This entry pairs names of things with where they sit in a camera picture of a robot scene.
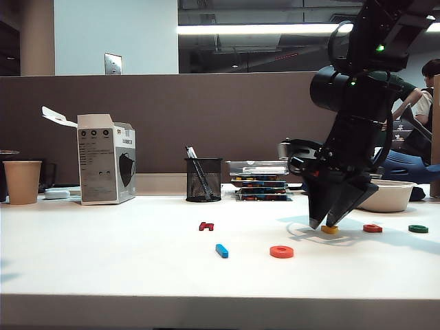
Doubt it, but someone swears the white earbuds case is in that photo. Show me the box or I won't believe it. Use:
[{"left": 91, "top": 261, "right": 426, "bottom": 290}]
[{"left": 43, "top": 188, "right": 72, "bottom": 200}]

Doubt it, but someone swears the person in dark printed shirt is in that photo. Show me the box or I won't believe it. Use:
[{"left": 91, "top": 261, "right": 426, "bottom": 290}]
[{"left": 376, "top": 71, "right": 424, "bottom": 120}]

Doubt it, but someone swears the person in white shirt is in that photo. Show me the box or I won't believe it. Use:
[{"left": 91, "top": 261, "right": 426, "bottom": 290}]
[{"left": 410, "top": 58, "right": 440, "bottom": 131}]

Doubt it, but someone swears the black mesh pen holder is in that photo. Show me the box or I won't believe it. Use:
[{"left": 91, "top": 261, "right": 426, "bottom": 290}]
[{"left": 184, "top": 157, "right": 223, "bottom": 203}]

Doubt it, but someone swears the white face mask box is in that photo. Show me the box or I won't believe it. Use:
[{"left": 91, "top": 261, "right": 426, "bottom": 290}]
[{"left": 41, "top": 105, "right": 137, "bottom": 206}]

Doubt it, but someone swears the ceiling light strip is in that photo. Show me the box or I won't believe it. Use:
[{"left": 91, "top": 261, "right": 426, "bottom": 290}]
[{"left": 177, "top": 22, "right": 440, "bottom": 35}]

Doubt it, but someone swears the white oval paper bowl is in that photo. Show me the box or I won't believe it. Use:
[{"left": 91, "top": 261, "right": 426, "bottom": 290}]
[{"left": 357, "top": 179, "right": 417, "bottom": 213}]

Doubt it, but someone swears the clear plastic tray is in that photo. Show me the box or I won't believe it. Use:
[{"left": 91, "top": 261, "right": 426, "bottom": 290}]
[{"left": 225, "top": 159, "right": 289, "bottom": 177}]

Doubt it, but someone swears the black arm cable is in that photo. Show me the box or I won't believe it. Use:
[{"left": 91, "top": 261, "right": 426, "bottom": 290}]
[{"left": 327, "top": 21, "right": 355, "bottom": 68}]

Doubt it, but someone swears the brown cardboard box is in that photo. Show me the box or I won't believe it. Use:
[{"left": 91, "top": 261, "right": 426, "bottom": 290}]
[{"left": 431, "top": 74, "right": 440, "bottom": 199}]

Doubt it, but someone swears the black chair back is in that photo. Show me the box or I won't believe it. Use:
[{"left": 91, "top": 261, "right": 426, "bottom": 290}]
[{"left": 398, "top": 104, "right": 433, "bottom": 162}]

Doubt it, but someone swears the metal wall plate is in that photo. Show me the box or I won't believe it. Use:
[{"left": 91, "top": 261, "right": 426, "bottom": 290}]
[{"left": 104, "top": 52, "right": 124, "bottom": 76}]

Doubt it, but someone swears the dark monitor screen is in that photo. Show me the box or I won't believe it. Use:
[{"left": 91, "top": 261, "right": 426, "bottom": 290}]
[{"left": 391, "top": 120, "right": 413, "bottom": 142}]

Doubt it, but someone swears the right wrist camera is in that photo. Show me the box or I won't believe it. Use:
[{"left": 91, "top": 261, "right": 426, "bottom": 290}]
[{"left": 277, "top": 138, "right": 326, "bottom": 173}]

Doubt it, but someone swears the orange letter o magnet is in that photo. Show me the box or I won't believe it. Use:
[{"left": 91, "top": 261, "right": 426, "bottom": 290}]
[{"left": 269, "top": 245, "right": 295, "bottom": 259}]

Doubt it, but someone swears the brown paper cup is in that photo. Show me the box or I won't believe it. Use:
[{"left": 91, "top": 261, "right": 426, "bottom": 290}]
[{"left": 2, "top": 160, "right": 43, "bottom": 206}]

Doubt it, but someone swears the brown desk partition panel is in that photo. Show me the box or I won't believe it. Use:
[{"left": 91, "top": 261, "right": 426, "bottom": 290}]
[{"left": 0, "top": 71, "right": 344, "bottom": 186}]

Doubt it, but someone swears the black pen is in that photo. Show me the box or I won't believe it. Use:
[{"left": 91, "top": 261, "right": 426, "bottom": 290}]
[{"left": 184, "top": 146, "right": 214, "bottom": 201}]

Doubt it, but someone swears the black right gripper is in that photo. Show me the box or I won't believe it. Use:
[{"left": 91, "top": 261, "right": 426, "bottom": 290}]
[{"left": 291, "top": 115, "right": 382, "bottom": 228}]

